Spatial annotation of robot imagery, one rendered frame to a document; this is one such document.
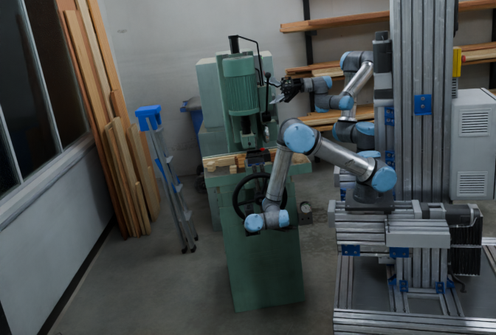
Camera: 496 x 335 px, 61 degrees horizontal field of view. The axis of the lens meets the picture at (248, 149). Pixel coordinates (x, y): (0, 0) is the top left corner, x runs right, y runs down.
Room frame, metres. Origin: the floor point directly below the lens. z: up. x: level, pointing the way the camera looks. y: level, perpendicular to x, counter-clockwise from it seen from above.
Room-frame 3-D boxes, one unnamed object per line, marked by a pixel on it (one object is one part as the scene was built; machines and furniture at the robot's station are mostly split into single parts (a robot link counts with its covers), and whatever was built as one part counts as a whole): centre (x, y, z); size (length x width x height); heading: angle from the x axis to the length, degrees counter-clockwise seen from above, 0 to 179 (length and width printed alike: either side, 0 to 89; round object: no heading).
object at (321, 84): (2.28, -0.43, 1.32); 0.11 x 0.08 x 0.09; 94
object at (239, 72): (2.36, -0.01, 1.35); 0.18 x 0.18 x 0.31
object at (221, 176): (2.26, -0.04, 0.87); 0.61 x 0.30 x 0.06; 94
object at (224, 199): (2.48, 0.00, 0.76); 0.57 x 0.45 x 0.09; 4
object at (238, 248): (2.48, 0.01, 0.36); 0.58 x 0.45 x 0.71; 4
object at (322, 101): (2.27, -0.44, 1.22); 0.11 x 0.08 x 0.11; 43
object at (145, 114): (3.08, 0.64, 0.58); 0.27 x 0.25 x 1.16; 88
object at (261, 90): (2.59, -0.14, 1.23); 0.09 x 0.08 x 0.15; 4
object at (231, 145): (2.65, 0.02, 1.16); 0.22 x 0.22 x 0.72; 4
